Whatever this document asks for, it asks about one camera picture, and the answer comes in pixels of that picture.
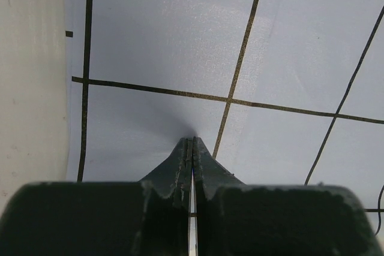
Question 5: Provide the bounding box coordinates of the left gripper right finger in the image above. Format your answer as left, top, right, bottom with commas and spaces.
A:
193, 137, 383, 255

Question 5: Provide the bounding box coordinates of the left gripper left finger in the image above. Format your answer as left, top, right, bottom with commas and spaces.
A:
1, 138, 192, 255

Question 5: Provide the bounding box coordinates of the blue checkered cloth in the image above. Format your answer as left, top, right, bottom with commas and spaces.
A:
64, 0, 383, 241

